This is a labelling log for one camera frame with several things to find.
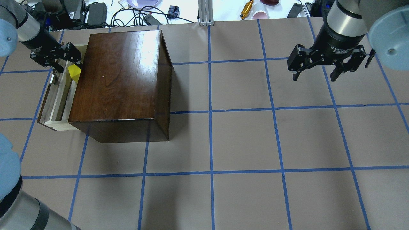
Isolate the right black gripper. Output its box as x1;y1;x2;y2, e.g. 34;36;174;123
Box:
287;22;366;82

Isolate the gold metal cylinder tool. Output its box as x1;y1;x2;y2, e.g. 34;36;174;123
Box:
240;0;254;20

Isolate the dark wooden drawer cabinet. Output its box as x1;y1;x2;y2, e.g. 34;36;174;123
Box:
68;30;173;143

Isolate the black power adapter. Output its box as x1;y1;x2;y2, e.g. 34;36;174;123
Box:
287;3;303;18

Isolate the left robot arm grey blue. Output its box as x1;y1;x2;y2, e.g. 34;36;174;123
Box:
1;70;88;230

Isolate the small blue black device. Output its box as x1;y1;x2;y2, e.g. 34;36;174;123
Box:
167;5;180;19

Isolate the black laptop charger brick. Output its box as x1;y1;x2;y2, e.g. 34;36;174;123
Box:
86;2;108;25

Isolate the yellow cube block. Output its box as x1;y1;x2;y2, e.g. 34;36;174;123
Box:
67;65;81;83

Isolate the wooden drawer with white handle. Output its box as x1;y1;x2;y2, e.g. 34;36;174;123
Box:
36;46;86;131

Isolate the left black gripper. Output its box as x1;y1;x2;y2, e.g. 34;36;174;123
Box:
20;29;83;73

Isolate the aluminium frame post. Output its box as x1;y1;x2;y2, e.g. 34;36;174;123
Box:
198;0;214;27

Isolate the purple plate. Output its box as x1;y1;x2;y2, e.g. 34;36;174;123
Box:
127;0;162;9

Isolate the red mango fruit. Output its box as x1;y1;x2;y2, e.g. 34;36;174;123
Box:
260;0;280;6

